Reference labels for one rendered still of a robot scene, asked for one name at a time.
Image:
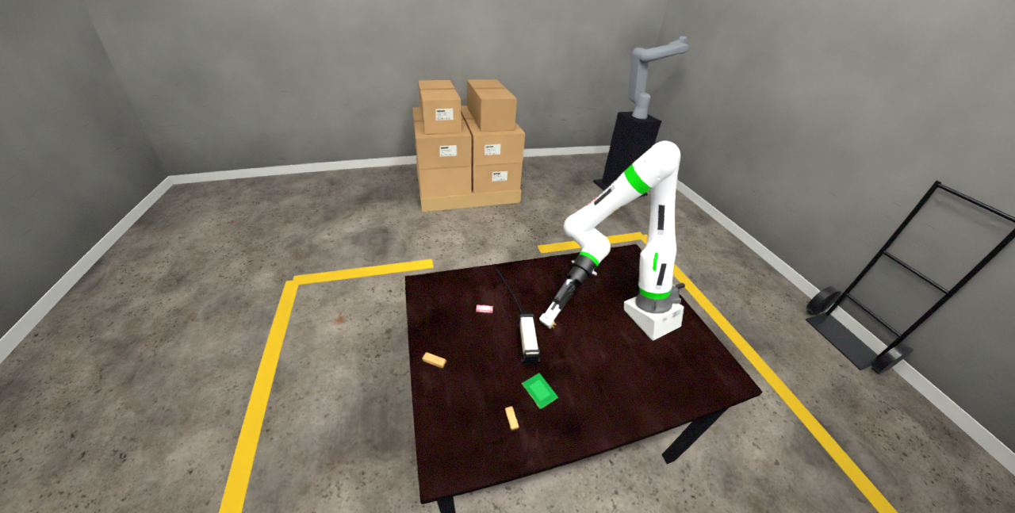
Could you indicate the small yellow block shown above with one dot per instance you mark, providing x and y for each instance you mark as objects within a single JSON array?
[{"x": 511, "y": 418}]

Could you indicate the tan rectangular block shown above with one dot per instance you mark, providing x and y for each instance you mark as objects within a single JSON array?
[{"x": 434, "y": 360}]

